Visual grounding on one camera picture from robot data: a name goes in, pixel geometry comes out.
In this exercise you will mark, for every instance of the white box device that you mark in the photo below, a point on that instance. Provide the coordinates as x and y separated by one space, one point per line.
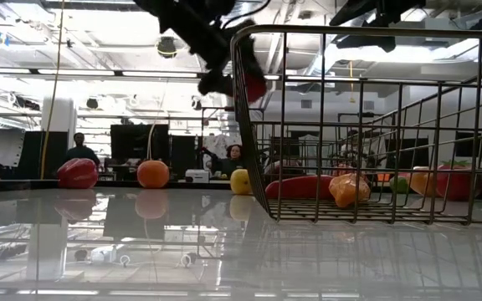
197 176

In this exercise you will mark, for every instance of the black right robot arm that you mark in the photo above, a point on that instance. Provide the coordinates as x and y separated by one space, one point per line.
366 42

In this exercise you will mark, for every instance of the bright red apple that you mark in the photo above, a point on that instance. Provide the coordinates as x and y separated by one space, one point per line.
257 88

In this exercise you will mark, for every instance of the red-orange ribbed pepper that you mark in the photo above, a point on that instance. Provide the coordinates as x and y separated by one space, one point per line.
384 177

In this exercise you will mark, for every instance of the red tomato with green leaf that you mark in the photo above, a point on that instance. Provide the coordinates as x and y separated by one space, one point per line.
456 184

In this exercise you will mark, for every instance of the red bell pepper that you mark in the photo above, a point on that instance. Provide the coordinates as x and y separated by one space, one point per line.
78 173

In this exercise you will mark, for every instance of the black panel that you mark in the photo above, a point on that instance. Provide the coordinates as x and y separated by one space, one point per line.
184 154

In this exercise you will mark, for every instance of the ceiling light strip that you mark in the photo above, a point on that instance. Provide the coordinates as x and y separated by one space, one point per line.
159 74
75 72
2 70

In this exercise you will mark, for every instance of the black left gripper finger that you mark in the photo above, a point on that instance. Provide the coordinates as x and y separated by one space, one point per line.
218 83
249 54

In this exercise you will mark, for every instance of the orange-yellow lemon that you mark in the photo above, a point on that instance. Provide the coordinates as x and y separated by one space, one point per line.
423 183

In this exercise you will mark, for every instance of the black monitor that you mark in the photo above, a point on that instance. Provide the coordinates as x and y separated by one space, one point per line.
469 144
406 154
138 142

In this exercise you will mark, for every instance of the black table frame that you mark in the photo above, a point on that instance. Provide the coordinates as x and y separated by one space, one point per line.
15 185

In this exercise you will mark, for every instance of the round orange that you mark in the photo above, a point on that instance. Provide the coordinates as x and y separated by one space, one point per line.
153 174

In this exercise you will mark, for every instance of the large yellow lemon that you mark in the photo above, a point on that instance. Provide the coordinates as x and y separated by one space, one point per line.
240 182

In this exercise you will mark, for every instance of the black partition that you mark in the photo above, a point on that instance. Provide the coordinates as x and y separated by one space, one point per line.
36 154

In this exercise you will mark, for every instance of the black overhead camera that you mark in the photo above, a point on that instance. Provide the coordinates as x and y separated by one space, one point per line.
167 47

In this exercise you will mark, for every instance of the long red chili pepper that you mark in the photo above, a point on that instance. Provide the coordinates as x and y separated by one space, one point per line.
299 187

